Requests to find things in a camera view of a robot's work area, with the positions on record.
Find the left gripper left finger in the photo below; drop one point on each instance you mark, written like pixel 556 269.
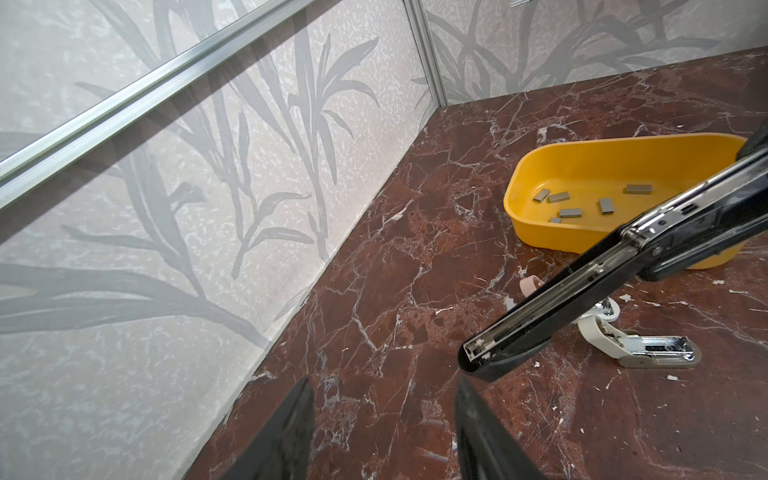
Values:
pixel 281 448

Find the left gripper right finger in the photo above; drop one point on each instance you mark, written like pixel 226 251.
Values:
pixel 485 448

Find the yellow plastic tray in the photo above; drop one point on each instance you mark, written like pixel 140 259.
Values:
pixel 594 169

